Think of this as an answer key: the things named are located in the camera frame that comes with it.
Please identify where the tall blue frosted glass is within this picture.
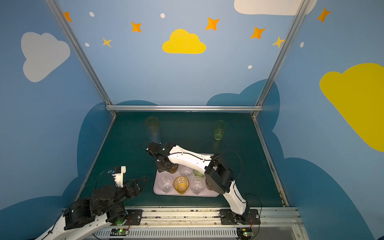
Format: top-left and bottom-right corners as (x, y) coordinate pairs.
(147, 126), (162, 144)

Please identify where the dark amber dimpled glass back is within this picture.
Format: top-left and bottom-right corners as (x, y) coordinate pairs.
(168, 164), (179, 174)

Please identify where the dark amber dimpled glass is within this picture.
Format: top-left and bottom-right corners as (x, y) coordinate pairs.
(206, 179), (213, 191)
(168, 164), (179, 174)

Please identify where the tall amber glass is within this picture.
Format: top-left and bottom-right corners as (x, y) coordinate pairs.
(146, 116), (160, 129)

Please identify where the short orange glass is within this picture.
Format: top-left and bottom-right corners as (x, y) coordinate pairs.
(174, 176), (190, 195)

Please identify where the lilac plastic tray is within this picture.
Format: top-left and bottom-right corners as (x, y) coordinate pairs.
(154, 152), (219, 198)

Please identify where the small green glass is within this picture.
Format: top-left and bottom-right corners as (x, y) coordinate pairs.
(194, 170), (205, 178)

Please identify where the clear faceted glass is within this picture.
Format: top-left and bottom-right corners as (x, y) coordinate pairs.
(190, 176), (205, 195)

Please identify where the dark amber dimpled glass front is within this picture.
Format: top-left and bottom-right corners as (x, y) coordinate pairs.
(206, 179), (213, 191)

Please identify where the tall green glass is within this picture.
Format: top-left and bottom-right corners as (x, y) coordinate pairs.
(214, 120), (227, 141)

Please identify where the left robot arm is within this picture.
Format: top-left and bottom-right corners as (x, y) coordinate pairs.
(37, 177), (148, 240)

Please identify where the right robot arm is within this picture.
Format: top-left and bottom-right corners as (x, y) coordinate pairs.
(146, 142), (250, 224)

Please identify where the left controller board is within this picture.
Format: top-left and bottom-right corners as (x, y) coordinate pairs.
(110, 229), (130, 238)

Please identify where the controller board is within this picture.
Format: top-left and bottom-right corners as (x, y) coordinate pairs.
(236, 228), (254, 240)
(110, 229), (130, 238)

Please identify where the right controller board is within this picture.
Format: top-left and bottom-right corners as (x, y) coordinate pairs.
(236, 228), (254, 240)

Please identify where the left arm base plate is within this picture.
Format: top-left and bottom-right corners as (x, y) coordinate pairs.
(115, 209), (143, 227)

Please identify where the back horizontal aluminium frame bar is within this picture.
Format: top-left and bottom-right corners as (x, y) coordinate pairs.
(106, 105), (263, 112)

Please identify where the right aluminium frame post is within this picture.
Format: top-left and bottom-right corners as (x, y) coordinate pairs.
(252, 0), (313, 120)

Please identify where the aluminium frame post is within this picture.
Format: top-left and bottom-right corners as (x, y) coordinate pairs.
(252, 0), (313, 120)
(45, 0), (113, 107)

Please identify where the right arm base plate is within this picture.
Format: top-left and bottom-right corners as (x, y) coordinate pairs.
(219, 209), (261, 225)

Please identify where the left aluminium frame post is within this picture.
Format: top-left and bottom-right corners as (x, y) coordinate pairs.
(45, 0), (113, 107)

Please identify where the aluminium mounting rail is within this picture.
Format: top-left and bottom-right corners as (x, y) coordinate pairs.
(84, 207), (309, 240)

